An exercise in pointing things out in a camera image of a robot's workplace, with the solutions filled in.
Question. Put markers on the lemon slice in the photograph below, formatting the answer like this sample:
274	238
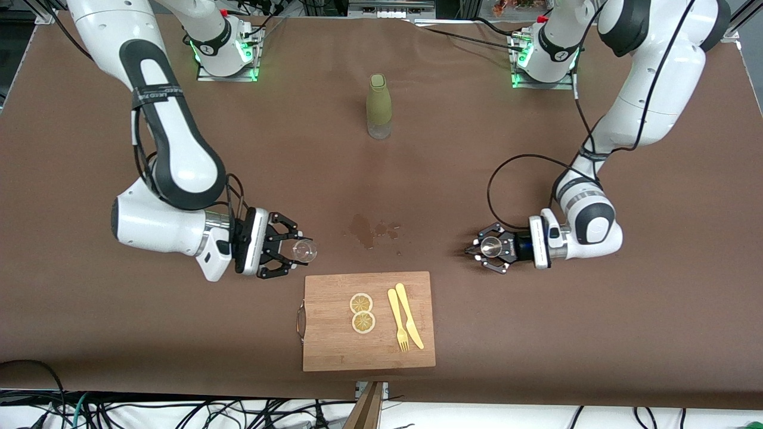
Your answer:
363	323
361	302

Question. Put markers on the wooden post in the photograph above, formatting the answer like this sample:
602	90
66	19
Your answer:
369	411

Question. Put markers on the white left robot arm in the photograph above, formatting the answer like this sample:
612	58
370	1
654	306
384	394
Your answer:
650	89

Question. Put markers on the small aluminium bracket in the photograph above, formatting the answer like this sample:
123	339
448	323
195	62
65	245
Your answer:
385	388

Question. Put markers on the wooden cutting board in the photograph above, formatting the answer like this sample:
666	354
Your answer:
334	345

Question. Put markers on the green bottle with clear base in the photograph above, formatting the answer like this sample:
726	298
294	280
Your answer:
379	104

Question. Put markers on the white power strip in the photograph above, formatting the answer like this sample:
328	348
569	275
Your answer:
390	13

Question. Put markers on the aluminium corner post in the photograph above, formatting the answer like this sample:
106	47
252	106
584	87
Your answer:
46	15
730	31

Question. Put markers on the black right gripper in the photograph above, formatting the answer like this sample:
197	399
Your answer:
267	245

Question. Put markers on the clear glass measuring cup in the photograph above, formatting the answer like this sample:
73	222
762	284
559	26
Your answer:
305	250

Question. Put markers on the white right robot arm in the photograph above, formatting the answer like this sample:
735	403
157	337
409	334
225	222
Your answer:
179	149

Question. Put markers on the yellow plastic fork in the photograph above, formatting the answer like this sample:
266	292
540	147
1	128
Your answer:
394	310

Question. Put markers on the yellow plastic knife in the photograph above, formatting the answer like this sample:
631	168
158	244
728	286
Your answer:
408	316

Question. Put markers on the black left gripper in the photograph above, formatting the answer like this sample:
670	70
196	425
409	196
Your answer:
520	246

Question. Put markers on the brown table cover sheet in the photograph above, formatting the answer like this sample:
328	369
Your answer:
417	179

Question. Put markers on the steel shaker cup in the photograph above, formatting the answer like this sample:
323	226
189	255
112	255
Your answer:
492	246

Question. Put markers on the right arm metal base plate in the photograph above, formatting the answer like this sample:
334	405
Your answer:
226	78

